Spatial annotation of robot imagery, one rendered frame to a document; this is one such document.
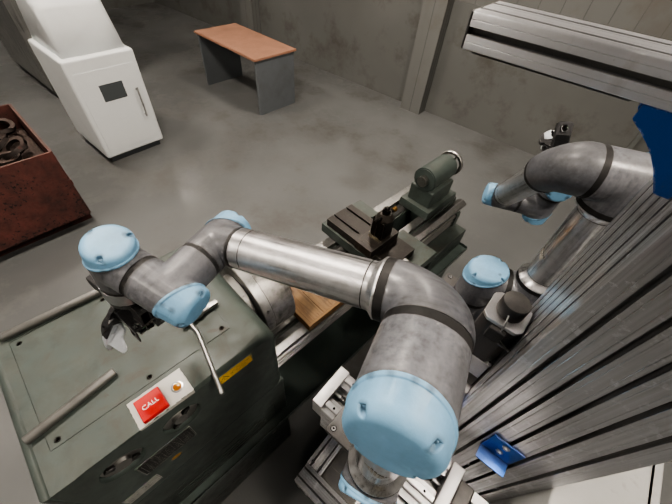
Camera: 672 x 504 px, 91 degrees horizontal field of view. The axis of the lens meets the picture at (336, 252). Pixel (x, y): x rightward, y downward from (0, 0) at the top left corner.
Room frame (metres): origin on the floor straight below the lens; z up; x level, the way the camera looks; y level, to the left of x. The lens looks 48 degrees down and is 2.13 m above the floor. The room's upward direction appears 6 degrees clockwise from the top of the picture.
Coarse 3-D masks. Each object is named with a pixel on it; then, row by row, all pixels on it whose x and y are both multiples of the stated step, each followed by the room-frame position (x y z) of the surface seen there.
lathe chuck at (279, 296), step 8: (256, 280) 0.64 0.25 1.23; (264, 280) 0.65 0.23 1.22; (264, 288) 0.62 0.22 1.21; (272, 288) 0.63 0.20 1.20; (280, 288) 0.64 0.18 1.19; (288, 288) 0.66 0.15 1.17; (272, 296) 0.61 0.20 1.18; (280, 296) 0.62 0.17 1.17; (288, 296) 0.64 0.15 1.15; (272, 304) 0.59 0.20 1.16; (280, 304) 0.61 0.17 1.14; (288, 304) 0.62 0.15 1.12; (280, 312) 0.59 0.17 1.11; (288, 312) 0.61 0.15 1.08; (280, 320) 0.59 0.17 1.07
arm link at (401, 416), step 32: (384, 320) 0.21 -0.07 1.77; (416, 320) 0.20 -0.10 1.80; (448, 320) 0.20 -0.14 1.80; (384, 352) 0.16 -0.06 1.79; (416, 352) 0.16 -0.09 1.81; (448, 352) 0.16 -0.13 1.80; (384, 384) 0.12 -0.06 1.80; (416, 384) 0.12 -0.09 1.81; (448, 384) 0.13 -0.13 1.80; (352, 416) 0.10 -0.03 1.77; (384, 416) 0.10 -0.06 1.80; (416, 416) 0.10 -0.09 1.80; (448, 416) 0.10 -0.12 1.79; (352, 448) 0.14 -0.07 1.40; (384, 448) 0.08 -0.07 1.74; (416, 448) 0.08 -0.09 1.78; (448, 448) 0.08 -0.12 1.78; (352, 480) 0.10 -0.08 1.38; (384, 480) 0.09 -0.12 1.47
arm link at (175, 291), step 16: (176, 256) 0.33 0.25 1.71; (192, 256) 0.33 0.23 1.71; (128, 272) 0.28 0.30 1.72; (144, 272) 0.28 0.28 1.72; (160, 272) 0.29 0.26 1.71; (176, 272) 0.30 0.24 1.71; (192, 272) 0.31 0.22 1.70; (208, 272) 0.32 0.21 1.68; (128, 288) 0.26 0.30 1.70; (144, 288) 0.26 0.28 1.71; (160, 288) 0.27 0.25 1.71; (176, 288) 0.27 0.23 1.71; (192, 288) 0.28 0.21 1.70; (144, 304) 0.25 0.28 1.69; (160, 304) 0.25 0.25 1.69; (176, 304) 0.25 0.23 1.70; (192, 304) 0.25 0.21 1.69; (176, 320) 0.23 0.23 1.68; (192, 320) 0.25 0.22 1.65
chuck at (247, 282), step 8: (224, 272) 0.71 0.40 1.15; (232, 272) 0.67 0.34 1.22; (240, 272) 0.66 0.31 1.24; (240, 280) 0.63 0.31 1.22; (248, 280) 0.63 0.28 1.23; (248, 288) 0.61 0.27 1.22; (256, 288) 0.61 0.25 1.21; (256, 296) 0.59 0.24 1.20; (264, 296) 0.60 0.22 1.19; (256, 304) 0.58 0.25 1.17; (264, 304) 0.58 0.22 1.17; (264, 312) 0.56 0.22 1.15; (272, 312) 0.58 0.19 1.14; (264, 320) 0.56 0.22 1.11; (272, 320) 0.57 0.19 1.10; (272, 328) 0.56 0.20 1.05
